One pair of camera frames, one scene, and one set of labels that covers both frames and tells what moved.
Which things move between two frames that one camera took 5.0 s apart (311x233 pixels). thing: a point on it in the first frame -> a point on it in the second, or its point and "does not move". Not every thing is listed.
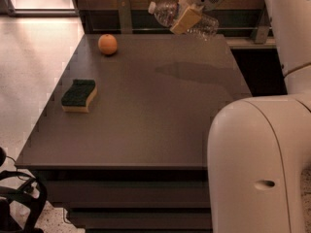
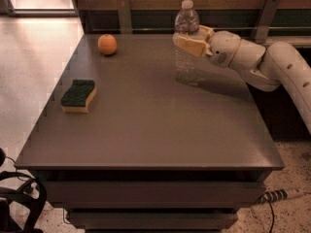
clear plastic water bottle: (166, 14) -> (188, 67)
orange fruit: (107, 45) does not move
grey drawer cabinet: (123, 144) does not move
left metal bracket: (124, 16) does not move
